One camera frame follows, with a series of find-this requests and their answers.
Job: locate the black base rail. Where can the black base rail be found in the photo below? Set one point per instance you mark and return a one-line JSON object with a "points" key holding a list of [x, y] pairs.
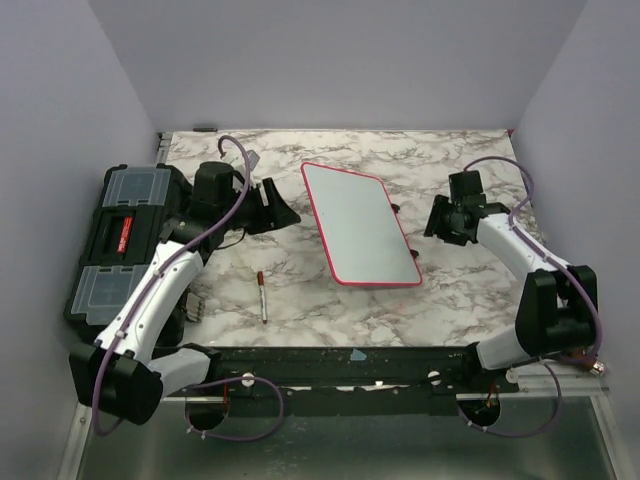
{"points": [[347, 381]]}

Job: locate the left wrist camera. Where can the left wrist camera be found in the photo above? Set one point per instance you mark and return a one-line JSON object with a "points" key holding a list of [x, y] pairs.
{"points": [[237, 161]]}

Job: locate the black plastic toolbox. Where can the black plastic toolbox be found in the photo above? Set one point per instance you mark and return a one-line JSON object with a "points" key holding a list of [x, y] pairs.
{"points": [[138, 208]]}

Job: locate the pink framed whiteboard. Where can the pink framed whiteboard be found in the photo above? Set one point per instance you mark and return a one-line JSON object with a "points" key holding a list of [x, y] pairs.
{"points": [[363, 240]]}

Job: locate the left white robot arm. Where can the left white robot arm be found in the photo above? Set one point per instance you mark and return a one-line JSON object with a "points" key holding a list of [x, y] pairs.
{"points": [[140, 358]]}

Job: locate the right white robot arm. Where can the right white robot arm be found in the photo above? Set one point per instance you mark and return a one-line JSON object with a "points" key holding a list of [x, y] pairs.
{"points": [[557, 312]]}

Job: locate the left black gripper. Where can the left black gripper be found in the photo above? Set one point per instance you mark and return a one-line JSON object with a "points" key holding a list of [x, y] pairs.
{"points": [[280, 215]]}

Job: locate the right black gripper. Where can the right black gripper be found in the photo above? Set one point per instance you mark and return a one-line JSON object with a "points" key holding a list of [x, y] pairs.
{"points": [[436, 225]]}

